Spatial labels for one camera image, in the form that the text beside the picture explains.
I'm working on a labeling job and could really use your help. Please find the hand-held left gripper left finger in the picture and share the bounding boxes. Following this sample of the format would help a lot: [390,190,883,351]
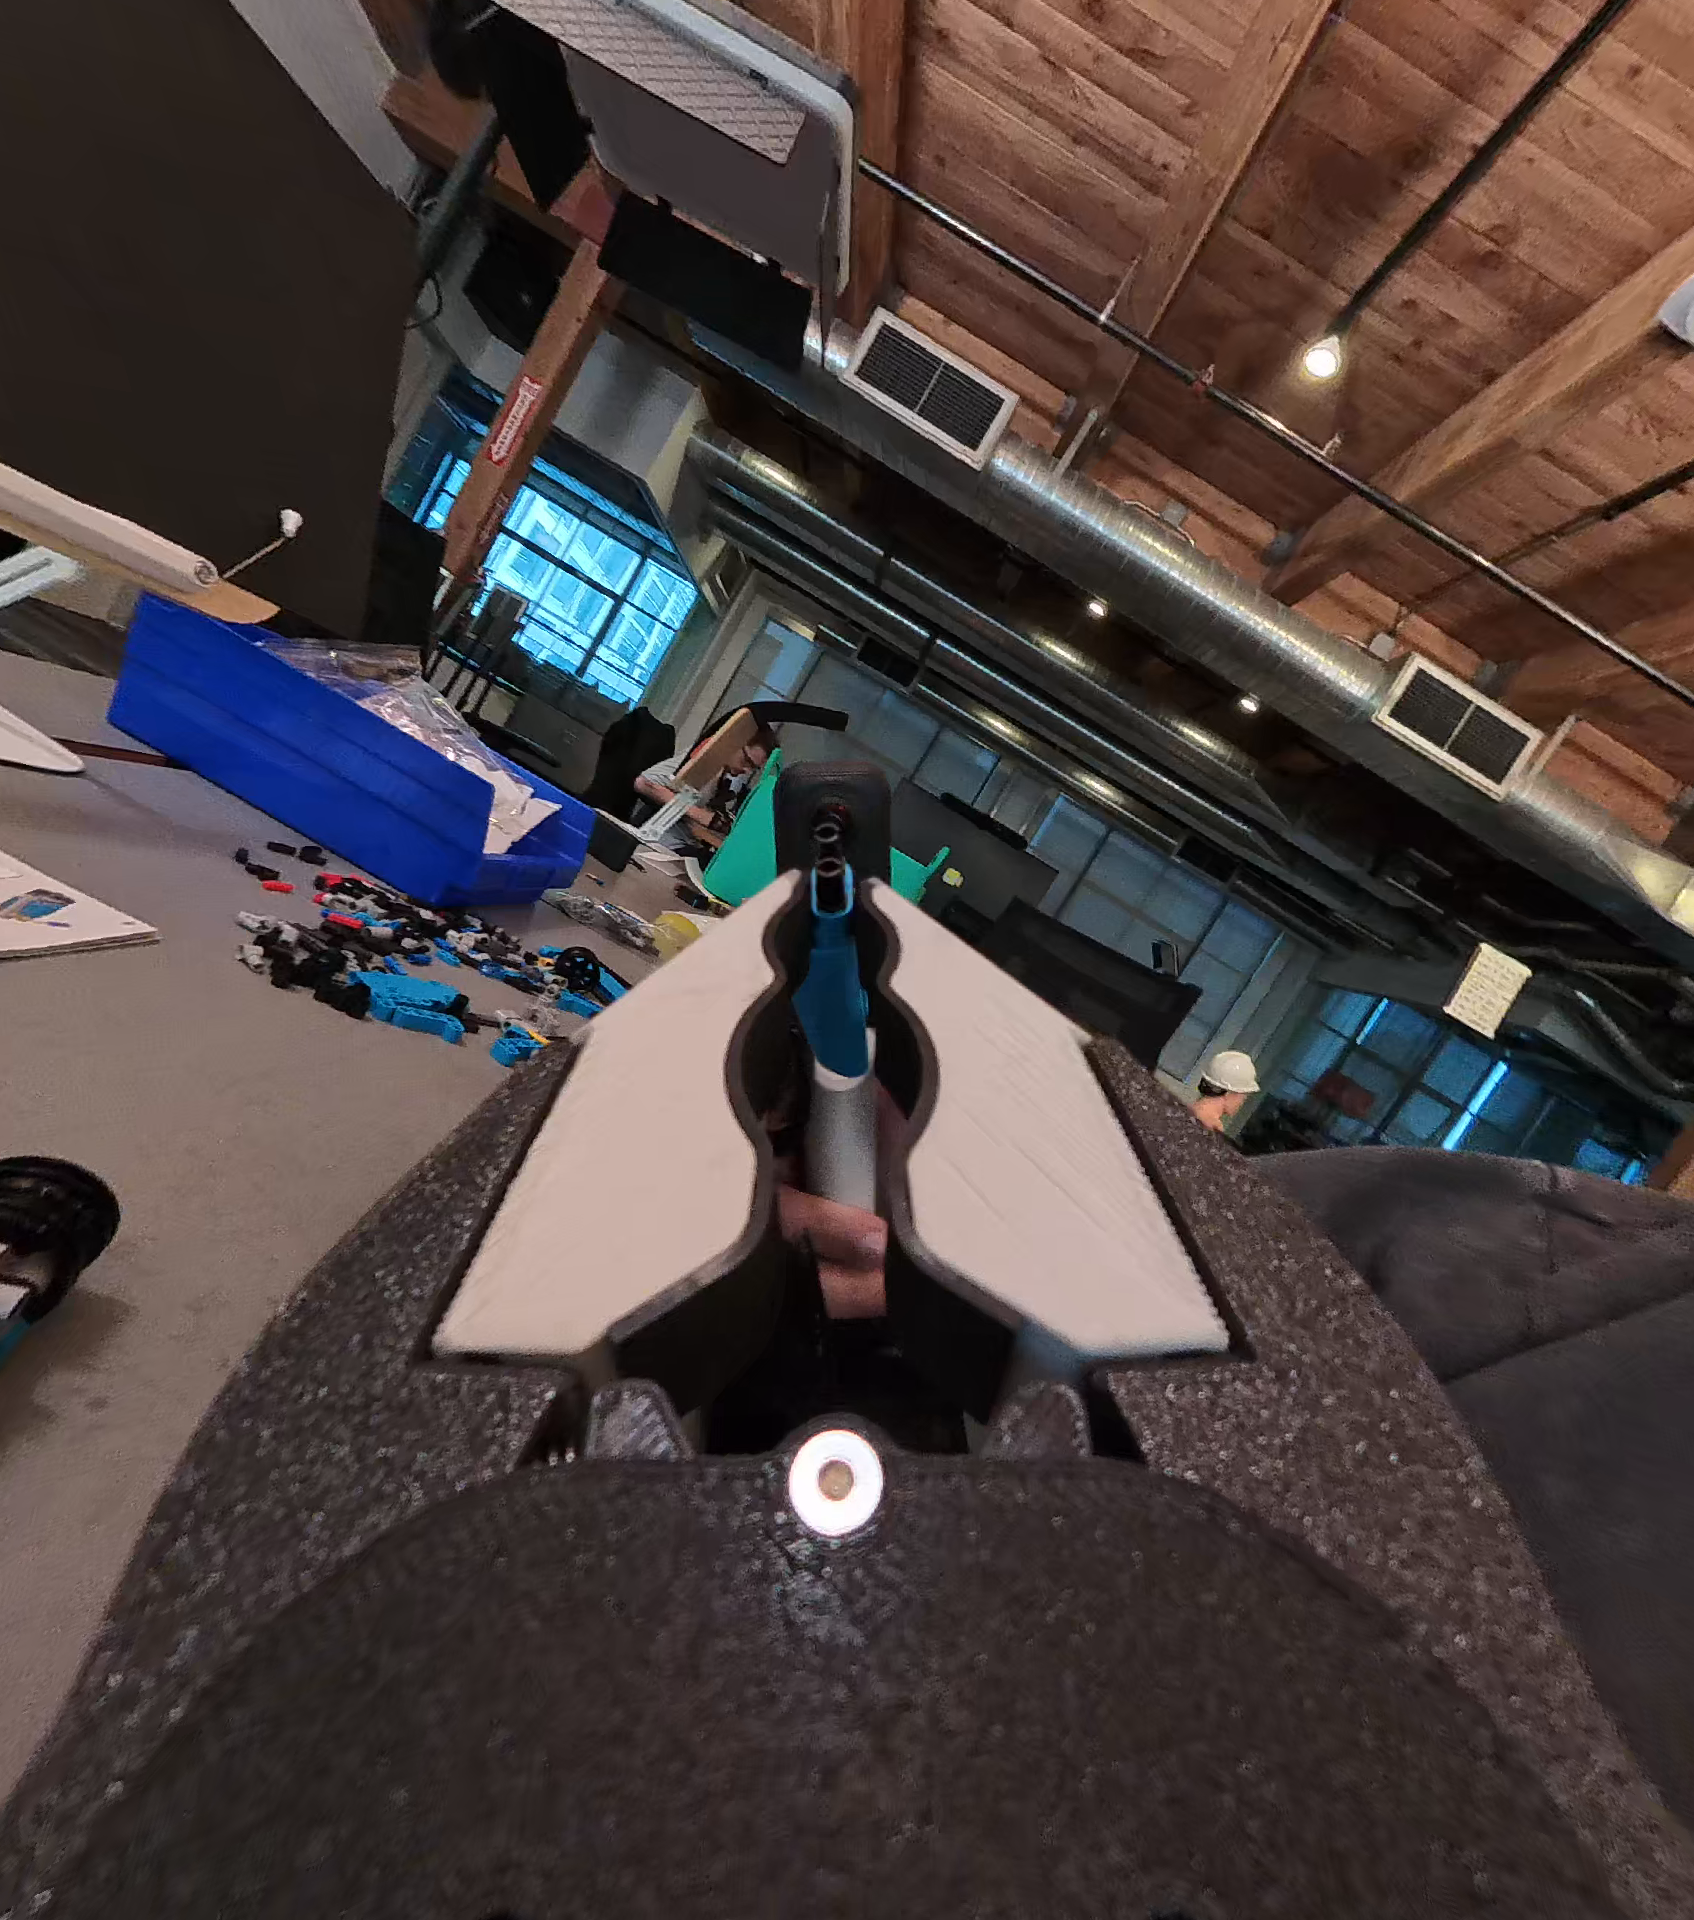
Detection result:
[429,870,807,1366]

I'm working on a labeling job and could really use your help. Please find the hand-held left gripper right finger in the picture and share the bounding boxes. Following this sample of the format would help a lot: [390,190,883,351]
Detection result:
[862,882,1231,1375]

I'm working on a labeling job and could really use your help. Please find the blue and grey block assembly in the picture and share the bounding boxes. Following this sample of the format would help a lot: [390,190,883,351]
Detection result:
[787,803,885,1218]

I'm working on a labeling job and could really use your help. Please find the grey desk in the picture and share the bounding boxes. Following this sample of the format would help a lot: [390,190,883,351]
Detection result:
[0,622,727,1920]

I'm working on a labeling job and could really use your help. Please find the small clear plastic bag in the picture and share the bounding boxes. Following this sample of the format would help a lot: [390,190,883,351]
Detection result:
[543,887,659,948]

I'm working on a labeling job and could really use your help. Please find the pile of building block pieces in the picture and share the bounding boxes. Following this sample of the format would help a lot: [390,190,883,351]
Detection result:
[234,843,633,1068]

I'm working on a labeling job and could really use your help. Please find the green plastic cart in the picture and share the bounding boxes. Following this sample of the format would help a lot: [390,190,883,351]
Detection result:
[704,727,952,909]

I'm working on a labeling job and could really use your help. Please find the black rounded device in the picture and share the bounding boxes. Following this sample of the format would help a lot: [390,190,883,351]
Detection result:
[771,757,892,902]

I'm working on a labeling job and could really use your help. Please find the white paper sign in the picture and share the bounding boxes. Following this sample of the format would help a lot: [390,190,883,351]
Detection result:
[1445,941,1535,1038]

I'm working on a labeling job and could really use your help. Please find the blue plastic bin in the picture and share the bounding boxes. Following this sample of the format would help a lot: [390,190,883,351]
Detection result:
[108,589,597,909]

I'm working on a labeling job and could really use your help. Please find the clear plastic bags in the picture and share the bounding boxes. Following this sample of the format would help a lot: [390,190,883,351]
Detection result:
[253,636,564,857]

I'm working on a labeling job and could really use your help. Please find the large paned window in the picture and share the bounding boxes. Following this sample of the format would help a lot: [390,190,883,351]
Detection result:
[418,450,698,707]

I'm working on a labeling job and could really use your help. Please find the toy wheel block assembly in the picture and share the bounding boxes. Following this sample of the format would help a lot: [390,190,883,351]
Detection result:
[0,1154,121,1502]

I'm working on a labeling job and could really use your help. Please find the person's dark grey clothing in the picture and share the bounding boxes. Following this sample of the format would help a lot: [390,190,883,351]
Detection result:
[1243,1146,1694,1920]

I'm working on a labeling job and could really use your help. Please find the black ceiling pipe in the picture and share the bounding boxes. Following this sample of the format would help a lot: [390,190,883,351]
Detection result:
[852,156,1694,735]

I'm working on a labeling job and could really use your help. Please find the black partition panel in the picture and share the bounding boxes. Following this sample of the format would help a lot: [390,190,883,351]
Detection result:
[0,0,419,639]

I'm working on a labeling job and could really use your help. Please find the white ceiling-mounted unit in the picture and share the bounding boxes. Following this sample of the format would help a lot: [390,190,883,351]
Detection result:
[487,0,861,295]

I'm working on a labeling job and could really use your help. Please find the white duct vent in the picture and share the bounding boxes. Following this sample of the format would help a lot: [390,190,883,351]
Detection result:
[840,309,1021,469]
[1372,652,1545,799]

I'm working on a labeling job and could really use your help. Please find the silver air duct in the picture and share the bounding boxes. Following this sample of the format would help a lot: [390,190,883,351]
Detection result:
[688,309,1694,1008]

